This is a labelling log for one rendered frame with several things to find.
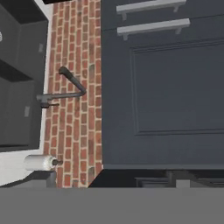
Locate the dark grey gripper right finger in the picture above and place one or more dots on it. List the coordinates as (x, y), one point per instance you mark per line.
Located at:
(179, 182)

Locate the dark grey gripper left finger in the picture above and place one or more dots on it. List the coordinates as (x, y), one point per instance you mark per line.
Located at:
(43, 179)

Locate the dark blue panelled cabinet door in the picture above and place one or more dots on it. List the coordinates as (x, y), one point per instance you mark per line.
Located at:
(175, 96)

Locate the dark blue plain cabinet door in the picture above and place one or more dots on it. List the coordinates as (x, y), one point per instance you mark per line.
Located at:
(204, 10)

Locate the dark double-basin sink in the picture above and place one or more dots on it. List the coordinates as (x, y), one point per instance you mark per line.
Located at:
(20, 96)

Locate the dark grey sink tap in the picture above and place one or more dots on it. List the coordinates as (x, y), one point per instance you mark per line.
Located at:
(71, 80)

